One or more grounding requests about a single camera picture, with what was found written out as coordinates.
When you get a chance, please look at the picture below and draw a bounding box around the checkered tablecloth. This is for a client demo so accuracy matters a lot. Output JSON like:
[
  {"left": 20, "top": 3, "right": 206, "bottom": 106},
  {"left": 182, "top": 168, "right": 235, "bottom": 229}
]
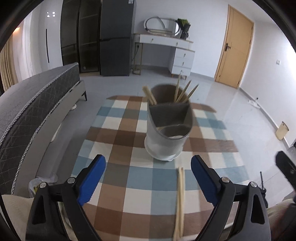
[{"left": 70, "top": 95, "right": 249, "bottom": 240}]

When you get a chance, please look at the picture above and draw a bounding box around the white paper on floor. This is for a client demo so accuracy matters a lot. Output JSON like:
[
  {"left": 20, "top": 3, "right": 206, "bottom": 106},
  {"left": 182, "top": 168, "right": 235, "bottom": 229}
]
[{"left": 248, "top": 100, "right": 260, "bottom": 109}]

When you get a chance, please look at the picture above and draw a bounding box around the black glass cabinet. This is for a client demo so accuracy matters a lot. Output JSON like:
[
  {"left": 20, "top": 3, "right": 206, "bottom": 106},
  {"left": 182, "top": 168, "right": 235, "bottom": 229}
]
[{"left": 60, "top": 0, "right": 101, "bottom": 73}]

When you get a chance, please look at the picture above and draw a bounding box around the black wrapped flower bouquet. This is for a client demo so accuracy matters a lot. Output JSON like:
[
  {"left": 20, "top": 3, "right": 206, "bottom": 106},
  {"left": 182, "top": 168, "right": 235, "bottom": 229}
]
[{"left": 177, "top": 19, "right": 191, "bottom": 40}]

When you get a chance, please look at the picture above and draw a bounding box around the grey white utensil holder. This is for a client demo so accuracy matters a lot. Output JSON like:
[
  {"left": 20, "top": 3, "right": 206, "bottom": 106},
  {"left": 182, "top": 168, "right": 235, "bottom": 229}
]
[{"left": 144, "top": 84, "right": 193, "bottom": 161}]

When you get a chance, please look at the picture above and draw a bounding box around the dark grey refrigerator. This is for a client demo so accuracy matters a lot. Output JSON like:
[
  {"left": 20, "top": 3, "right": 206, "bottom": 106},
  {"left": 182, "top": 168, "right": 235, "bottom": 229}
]
[{"left": 99, "top": 0, "right": 137, "bottom": 76}]

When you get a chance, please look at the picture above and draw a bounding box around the wooden door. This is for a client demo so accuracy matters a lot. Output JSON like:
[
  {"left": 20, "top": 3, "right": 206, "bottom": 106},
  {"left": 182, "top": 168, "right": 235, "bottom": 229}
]
[{"left": 214, "top": 6, "right": 254, "bottom": 89}]

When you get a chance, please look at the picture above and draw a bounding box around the grey bed mattress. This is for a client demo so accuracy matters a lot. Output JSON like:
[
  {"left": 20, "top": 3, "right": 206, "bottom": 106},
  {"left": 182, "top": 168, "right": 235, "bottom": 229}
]
[{"left": 1, "top": 62, "right": 86, "bottom": 197}]

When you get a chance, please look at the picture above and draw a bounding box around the wooden chopstick on table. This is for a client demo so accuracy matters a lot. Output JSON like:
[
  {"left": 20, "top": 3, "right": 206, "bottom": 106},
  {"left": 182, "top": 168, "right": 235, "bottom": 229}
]
[
  {"left": 179, "top": 167, "right": 185, "bottom": 238},
  {"left": 173, "top": 167, "right": 182, "bottom": 241}
]

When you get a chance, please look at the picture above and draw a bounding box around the beige waste bin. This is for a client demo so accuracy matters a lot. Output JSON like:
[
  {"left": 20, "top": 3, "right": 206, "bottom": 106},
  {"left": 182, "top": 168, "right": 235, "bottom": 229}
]
[{"left": 275, "top": 121, "right": 289, "bottom": 141}]

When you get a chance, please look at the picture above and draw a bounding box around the beige curtain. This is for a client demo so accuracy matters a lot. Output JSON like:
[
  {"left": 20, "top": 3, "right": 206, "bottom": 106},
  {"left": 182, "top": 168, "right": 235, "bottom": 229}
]
[{"left": 1, "top": 36, "right": 18, "bottom": 91}]

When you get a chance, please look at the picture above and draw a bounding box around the oval mirror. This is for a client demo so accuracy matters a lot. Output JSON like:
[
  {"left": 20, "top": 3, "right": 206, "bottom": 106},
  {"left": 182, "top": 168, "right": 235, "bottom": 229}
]
[{"left": 144, "top": 16, "right": 181, "bottom": 37}]

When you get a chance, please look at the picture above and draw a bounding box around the plastic bag on floor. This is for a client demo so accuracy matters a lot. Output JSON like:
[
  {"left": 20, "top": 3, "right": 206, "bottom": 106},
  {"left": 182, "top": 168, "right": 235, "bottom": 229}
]
[{"left": 28, "top": 174, "right": 58, "bottom": 198}]

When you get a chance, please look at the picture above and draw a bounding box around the white dressing table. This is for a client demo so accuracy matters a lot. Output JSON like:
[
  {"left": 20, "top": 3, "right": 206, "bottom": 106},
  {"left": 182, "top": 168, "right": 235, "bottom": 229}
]
[{"left": 132, "top": 34, "right": 195, "bottom": 78}]

